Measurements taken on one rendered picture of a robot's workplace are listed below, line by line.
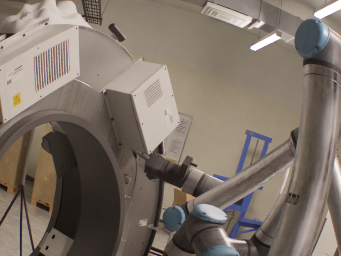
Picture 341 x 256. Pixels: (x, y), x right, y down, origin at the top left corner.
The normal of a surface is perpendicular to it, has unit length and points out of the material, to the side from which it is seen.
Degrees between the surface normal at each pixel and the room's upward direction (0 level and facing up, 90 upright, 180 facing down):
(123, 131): 137
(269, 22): 90
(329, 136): 80
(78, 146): 143
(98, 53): 90
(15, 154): 90
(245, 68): 90
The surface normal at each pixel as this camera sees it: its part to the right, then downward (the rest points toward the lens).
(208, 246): -0.56, -0.61
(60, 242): -0.37, -0.60
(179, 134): 0.09, 0.00
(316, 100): -0.47, -0.25
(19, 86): 0.79, 0.23
